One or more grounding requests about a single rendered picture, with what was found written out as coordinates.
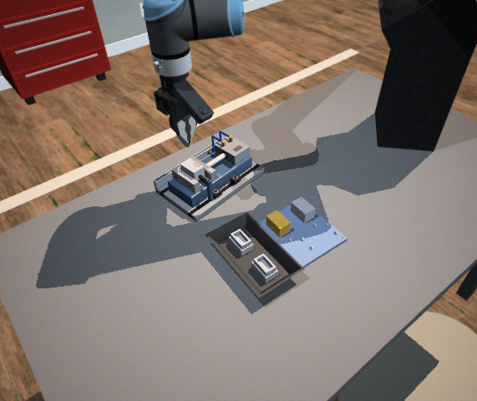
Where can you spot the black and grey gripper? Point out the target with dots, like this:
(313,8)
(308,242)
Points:
(171,106)

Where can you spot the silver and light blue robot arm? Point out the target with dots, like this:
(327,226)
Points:
(171,24)

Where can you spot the yellow rectangular block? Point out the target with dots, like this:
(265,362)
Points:
(279,224)

